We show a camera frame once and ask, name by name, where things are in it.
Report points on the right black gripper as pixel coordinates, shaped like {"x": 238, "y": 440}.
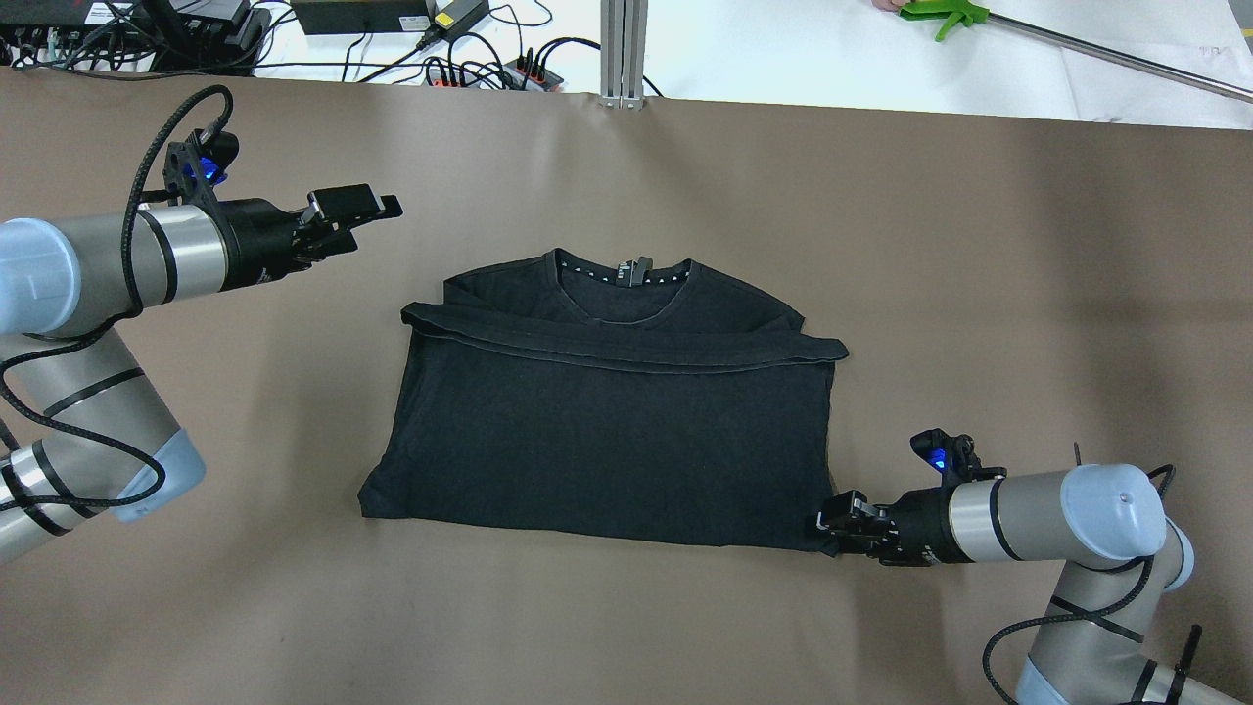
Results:
{"x": 920, "y": 526}

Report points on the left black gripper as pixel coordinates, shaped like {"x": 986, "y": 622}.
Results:
{"x": 256, "y": 242}

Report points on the black t-shirt with logo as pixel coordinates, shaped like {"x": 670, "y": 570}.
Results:
{"x": 552, "y": 393}

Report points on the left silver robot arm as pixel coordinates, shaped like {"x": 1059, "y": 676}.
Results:
{"x": 118, "y": 449}

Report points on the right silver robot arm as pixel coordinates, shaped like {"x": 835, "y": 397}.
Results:
{"x": 1120, "y": 554}

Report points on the power strip with red switches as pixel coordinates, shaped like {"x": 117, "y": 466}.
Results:
{"x": 526, "y": 74}

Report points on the black power adapter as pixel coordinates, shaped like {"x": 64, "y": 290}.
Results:
{"x": 437, "y": 18}

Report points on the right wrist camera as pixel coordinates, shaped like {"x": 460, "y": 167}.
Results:
{"x": 945, "y": 452}

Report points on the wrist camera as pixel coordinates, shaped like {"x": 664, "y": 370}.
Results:
{"x": 193, "y": 168}
{"x": 945, "y": 452}

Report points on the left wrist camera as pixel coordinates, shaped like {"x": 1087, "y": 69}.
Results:
{"x": 193, "y": 168}

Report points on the aluminium frame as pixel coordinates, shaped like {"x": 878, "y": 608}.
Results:
{"x": 623, "y": 43}

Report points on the green handled reach grabber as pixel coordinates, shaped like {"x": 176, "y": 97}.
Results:
{"x": 967, "y": 14}

